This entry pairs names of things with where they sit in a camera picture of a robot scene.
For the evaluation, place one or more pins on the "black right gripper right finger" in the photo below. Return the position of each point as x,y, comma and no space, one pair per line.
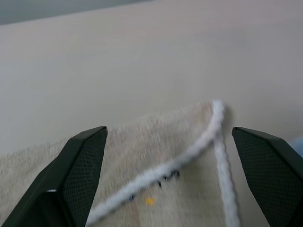
267,170

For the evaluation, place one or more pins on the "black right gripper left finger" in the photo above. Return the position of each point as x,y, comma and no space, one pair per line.
71,175

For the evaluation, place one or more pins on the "beige towel with white trim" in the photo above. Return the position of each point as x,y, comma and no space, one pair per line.
165,151

